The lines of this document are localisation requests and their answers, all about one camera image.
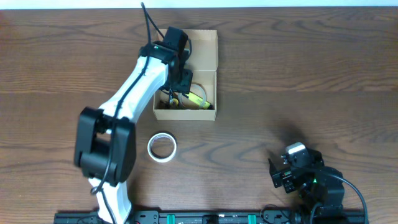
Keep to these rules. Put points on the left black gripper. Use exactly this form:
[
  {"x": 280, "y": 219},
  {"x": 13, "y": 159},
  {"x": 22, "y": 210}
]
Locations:
[{"x": 185, "y": 82}]

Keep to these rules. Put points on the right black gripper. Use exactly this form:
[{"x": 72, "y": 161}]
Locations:
[{"x": 285, "y": 175}]

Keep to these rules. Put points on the black yellow correction tape dispenser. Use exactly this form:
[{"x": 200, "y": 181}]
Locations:
[{"x": 172, "y": 104}]

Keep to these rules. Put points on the yellow highlighter marker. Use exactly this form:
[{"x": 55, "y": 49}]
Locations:
[{"x": 199, "y": 101}]

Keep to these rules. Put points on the clear tape roll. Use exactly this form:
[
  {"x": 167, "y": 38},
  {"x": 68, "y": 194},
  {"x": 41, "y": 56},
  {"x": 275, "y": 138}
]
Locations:
[{"x": 203, "y": 98}]

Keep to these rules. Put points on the white tape roll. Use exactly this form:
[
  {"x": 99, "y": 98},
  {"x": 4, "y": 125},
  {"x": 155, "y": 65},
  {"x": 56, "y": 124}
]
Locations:
[{"x": 157, "y": 136}]

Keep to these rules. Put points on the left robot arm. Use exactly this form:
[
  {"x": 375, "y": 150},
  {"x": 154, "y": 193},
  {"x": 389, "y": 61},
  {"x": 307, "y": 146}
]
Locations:
[{"x": 105, "y": 148}]

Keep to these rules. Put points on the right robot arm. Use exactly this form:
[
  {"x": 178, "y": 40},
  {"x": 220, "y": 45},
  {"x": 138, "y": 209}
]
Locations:
[{"x": 314, "y": 182}]

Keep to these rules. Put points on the open cardboard box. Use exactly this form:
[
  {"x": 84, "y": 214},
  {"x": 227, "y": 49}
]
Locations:
[{"x": 203, "y": 62}]

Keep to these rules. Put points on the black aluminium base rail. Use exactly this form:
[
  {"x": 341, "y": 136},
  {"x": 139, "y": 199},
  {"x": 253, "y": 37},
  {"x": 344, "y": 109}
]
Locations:
[{"x": 155, "y": 217}]

